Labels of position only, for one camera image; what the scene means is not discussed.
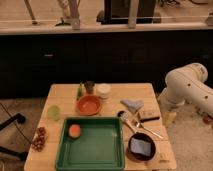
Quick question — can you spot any black chalkboard eraser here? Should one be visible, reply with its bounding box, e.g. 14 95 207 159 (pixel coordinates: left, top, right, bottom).
139 111 160 122

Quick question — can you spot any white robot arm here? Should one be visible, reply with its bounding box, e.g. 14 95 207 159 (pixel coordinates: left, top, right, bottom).
157 63 213 126

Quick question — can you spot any white paper cup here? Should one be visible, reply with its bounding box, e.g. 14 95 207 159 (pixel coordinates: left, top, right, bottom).
97 83 111 99

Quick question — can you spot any dark grey cup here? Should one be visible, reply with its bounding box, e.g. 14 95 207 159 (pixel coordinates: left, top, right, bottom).
84 81 95 94

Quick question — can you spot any green plastic cup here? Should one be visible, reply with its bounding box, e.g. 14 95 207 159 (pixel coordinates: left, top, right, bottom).
47 105 60 121

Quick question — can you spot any silver fork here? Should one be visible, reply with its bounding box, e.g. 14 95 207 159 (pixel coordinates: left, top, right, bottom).
135 121 163 139

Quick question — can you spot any grey folded cloth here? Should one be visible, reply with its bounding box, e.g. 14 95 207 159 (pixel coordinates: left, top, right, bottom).
121 99 144 114

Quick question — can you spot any blue sponge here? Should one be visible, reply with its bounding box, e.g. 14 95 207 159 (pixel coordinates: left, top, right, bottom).
130 138 151 156

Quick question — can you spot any pastry brush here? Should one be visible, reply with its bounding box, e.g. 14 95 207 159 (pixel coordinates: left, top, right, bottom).
117 111 137 133

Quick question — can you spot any black frying pan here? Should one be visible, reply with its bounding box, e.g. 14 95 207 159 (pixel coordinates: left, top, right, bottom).
128 133 156 161

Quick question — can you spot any green plastic tray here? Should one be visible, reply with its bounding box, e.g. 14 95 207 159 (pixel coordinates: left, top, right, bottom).
55 117 125 171

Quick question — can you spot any orange bowl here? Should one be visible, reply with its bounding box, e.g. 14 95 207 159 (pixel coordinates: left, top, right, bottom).
76 95 102 116

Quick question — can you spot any orange peach fruit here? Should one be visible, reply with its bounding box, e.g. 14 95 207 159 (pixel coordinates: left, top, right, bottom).
68 124 81 138

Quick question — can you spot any black cabinet under window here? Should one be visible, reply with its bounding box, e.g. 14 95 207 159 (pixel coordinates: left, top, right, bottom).
96 0 161 25

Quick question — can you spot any red grape bunch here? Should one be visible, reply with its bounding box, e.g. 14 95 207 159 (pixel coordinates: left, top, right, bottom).
32 127 46 151

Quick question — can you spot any black chair base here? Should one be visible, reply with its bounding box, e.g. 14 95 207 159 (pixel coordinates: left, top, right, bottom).
0 113 28 161

